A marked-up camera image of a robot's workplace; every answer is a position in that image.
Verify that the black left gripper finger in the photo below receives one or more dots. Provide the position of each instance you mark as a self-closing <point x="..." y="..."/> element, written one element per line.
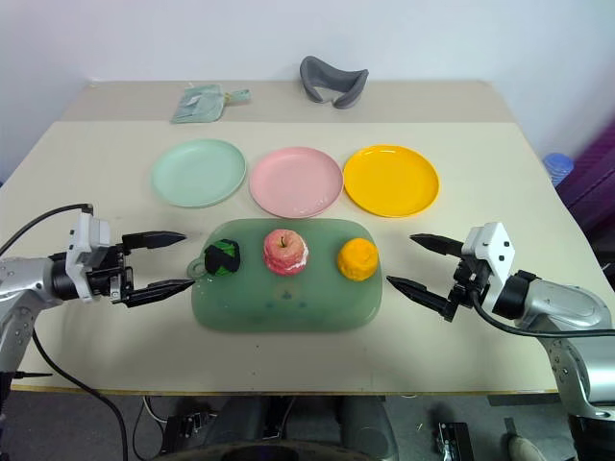
<point x="156" y="290"/>
<point x="154" y="238"/>

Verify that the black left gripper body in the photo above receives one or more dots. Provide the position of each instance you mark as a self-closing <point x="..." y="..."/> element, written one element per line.
<point x="109" y="276"/>

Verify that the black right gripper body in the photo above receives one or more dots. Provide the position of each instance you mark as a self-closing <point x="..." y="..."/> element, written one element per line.
<point x="465" y="285"/>

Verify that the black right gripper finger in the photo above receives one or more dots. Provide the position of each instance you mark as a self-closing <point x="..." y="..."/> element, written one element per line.
<point x="435" y="243"/>
<point x="418" y="293"/>

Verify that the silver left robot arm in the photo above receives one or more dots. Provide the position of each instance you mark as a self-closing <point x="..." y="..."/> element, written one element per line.
<point x="19" y="283"/>

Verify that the dark rounded robot base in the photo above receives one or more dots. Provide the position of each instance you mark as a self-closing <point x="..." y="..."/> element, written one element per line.
<point x="269" y="439"/>

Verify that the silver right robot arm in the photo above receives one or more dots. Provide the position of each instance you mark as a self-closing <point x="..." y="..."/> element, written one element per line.
<point x="562" y="317"/>

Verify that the orange toy fruit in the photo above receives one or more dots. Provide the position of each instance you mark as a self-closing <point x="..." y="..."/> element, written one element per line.
<point x="357" y="259"/>

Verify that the dark green vegetable toy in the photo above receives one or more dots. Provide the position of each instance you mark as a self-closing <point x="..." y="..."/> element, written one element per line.
<point x="222" y="258"/>

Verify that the yellow plate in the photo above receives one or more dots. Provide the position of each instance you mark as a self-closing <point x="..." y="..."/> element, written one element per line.
<point x="391" y="180"/>

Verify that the green plate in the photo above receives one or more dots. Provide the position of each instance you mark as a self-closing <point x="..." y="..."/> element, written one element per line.
<point x="199" y="173"/>

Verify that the pink plate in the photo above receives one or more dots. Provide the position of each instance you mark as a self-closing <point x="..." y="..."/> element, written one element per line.
<point x="296" y="180"/>

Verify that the translucent green tray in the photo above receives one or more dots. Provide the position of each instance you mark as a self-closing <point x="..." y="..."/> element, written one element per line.
<point x="288" y="298"/>

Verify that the pink toy apple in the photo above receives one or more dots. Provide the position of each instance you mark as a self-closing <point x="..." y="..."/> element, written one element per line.
<point x="285" y="252"/>

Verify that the black device on floor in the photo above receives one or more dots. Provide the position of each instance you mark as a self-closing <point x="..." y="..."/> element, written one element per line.
<point x="189" y="425"/>

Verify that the green plastic bag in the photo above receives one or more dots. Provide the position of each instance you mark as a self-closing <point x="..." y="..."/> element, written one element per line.
<point x="199" y="103"/>

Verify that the blue water bottle cap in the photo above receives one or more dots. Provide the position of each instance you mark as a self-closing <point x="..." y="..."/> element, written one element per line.
<point x="558" y="165"/>

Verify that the black box on floor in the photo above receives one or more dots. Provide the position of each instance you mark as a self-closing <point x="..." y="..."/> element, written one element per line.
<point x="454" y="442"/>

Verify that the purple chair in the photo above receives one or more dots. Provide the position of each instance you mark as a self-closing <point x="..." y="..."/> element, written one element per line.
<point x="593" y="192"/>

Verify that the grey curved cushion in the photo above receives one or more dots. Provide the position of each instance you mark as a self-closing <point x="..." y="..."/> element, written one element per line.
<point x="331" y="84"/>

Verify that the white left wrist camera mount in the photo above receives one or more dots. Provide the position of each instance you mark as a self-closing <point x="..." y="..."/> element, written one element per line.
<point x="87" y="249"/>

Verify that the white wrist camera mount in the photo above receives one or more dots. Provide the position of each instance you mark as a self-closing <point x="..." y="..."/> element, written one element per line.
<point x="87" y="249"/>
<point x="495" y="259"/>

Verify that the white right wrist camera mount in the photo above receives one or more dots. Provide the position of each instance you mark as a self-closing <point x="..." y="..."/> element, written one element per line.
<point x="495" y="259"/>

